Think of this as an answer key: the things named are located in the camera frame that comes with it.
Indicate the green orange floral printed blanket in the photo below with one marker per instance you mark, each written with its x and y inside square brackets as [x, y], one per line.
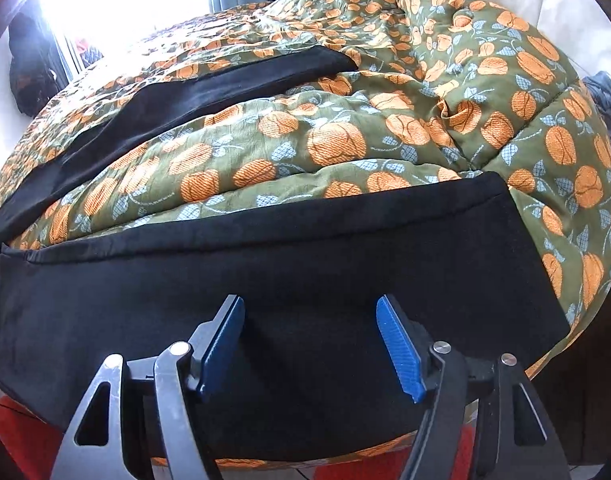
[335, 135]

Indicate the blue grey cloth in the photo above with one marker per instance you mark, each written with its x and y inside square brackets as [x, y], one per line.
[608, 105]

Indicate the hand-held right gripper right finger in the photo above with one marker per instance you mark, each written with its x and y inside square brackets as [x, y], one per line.
[400, 345]

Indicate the black pants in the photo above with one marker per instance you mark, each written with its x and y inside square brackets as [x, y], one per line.
[310, 270]

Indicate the red cloth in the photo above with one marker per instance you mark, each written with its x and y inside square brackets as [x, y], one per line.
[20, 435]

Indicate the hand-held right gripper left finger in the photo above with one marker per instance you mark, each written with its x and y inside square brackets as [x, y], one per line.
[220, 345]

